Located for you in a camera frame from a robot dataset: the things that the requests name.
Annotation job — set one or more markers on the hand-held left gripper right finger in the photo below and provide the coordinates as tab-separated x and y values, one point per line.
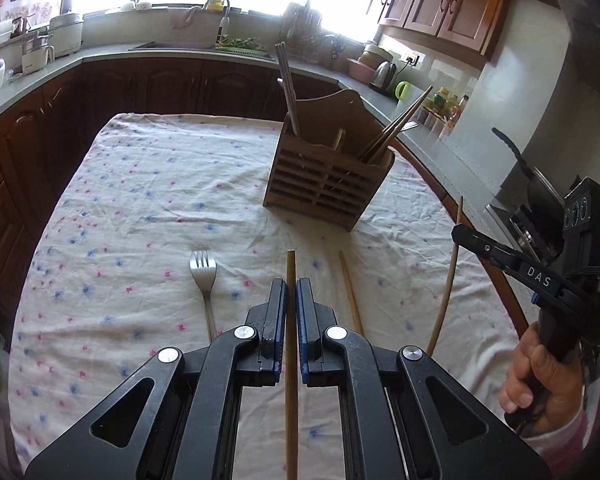
303	325

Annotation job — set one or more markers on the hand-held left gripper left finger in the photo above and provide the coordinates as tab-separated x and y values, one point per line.
279	320

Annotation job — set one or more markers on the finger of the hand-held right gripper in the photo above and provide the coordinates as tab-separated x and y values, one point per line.
500	255

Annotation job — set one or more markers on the wooden chopstick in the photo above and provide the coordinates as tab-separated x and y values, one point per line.
443	305
350	290
291	270
390	137
405	114

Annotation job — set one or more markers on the wooden slatted utensil holder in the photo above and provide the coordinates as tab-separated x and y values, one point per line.
325	180

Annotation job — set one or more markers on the person's right forearm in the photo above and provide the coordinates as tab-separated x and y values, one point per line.
565	450

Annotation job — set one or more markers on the person's right hand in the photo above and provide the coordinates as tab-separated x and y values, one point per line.
545	390

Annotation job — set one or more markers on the gas stove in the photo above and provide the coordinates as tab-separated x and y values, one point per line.
515	225

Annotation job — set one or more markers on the black wok with lid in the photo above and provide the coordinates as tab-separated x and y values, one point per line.
535	185

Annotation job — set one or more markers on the grey kitchen countertop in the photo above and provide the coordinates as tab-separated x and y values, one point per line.
460	160

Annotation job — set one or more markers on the group of condiment bottles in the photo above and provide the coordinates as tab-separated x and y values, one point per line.
447	107

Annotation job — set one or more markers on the floral white tablecloth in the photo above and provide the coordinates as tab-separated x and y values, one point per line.
130	220

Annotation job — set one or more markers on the green plastic mug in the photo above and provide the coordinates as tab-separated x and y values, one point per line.
403	91

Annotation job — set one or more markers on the steel kettle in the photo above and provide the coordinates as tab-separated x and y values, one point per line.
384	76

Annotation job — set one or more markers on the stacked bowls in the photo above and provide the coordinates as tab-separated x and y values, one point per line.
367	67

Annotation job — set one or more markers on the wooden upper cabinets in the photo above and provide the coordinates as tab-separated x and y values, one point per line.
440	5

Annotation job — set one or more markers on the green vegetables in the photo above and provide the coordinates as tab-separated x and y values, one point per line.
240	42

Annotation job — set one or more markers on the dish drying rack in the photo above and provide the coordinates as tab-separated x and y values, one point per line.
310	35

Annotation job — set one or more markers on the dark wooden lower cabinets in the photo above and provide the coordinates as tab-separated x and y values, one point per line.
40	125

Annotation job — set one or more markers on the kitchen faucet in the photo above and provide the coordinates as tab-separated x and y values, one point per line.
220	10

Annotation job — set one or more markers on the large white cooking pot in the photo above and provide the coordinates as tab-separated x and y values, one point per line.
66	35

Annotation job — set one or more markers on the small white electric pot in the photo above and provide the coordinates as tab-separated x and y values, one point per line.
36	55

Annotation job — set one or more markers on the wall socket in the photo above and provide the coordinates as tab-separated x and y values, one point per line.
411	58

